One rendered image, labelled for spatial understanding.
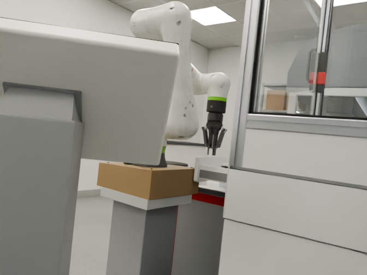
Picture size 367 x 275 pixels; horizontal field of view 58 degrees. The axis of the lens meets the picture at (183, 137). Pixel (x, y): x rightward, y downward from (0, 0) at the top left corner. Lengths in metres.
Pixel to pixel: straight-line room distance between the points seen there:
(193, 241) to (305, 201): 1.02
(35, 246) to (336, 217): 0.64
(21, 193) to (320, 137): 0.66
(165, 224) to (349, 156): 0.85
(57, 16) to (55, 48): 3.97
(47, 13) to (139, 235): 3.60
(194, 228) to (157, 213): 0.43
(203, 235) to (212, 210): 0.14
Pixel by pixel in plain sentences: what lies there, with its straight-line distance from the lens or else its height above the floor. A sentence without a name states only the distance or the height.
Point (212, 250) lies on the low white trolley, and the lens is 1.75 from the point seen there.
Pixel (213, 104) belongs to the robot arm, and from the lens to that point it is 1.56.
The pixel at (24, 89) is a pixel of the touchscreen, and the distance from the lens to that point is 0.73.
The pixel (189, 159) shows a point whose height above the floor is 0.64.
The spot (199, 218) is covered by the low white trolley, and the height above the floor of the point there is 0.60.
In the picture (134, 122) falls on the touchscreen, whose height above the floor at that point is 1.03.
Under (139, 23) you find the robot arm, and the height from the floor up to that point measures 1.43.
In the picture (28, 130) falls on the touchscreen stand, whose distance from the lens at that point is 0.66.
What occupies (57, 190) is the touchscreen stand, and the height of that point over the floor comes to 0.89.
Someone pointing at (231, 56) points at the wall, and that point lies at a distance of 6.63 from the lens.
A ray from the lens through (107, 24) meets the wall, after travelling 5.09.
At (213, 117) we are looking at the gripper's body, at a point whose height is 1.11.
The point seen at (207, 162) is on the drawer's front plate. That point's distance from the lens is 1.50.
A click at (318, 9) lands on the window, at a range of 0.94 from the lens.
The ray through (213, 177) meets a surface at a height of 0.85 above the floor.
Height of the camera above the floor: 1.02
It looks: level
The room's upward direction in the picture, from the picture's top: 6 degrees clockwise
